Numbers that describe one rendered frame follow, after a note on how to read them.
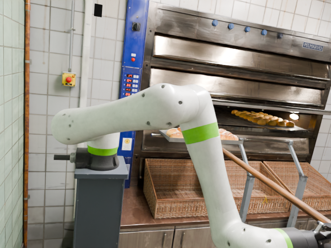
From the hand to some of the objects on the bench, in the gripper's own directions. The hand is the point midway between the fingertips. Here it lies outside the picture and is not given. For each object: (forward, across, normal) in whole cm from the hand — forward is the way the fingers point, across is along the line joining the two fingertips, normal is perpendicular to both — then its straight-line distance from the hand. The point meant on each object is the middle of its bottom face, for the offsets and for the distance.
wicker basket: (-1, +62, -128) cm, 142 cm away
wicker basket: (+119, +60, -127) cm, 184 cm away
